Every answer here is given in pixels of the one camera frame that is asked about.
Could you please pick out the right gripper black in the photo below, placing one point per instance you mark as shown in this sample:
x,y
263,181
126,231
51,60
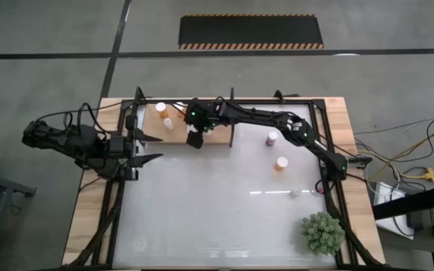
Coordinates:
x,y
202,113

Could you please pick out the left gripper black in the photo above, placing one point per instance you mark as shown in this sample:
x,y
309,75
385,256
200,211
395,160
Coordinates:
x,y
133,150

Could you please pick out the translucent teal bottle white lid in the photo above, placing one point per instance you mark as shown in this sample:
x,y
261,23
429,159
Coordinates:
x,y
168,123

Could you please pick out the orange pill bottle white cap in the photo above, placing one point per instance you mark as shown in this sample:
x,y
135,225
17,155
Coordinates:
x,y
160,108
281,163

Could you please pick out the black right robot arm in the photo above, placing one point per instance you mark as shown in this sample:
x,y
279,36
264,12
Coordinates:
x,y
262,114

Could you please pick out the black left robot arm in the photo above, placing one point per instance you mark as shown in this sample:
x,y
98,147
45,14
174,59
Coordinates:
x,y
74,143

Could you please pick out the wooden shelf board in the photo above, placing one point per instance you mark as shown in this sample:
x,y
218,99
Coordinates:
x,y
175,136

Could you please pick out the pink medicine bottle white cap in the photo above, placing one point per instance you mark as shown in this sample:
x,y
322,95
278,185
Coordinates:
x,y
271,138

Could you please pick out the wooden table board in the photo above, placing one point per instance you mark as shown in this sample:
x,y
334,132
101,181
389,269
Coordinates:
x,y
89,211

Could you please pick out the clear plastic bottle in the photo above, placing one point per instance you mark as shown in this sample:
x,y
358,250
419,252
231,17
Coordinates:
x,y
295,192

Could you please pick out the black hazard-striped floor mat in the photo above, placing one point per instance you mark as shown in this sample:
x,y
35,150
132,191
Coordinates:
x,y
251,32

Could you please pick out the green artificial plant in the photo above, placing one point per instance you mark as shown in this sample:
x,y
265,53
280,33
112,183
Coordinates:
x,y
322,233

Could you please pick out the white box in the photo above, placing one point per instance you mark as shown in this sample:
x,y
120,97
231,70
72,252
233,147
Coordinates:
x,y
384,195

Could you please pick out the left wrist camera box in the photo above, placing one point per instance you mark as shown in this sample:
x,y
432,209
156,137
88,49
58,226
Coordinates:
x,y
116,145

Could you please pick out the black table edge frame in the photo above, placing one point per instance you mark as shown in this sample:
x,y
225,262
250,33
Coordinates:
x,y
319,107

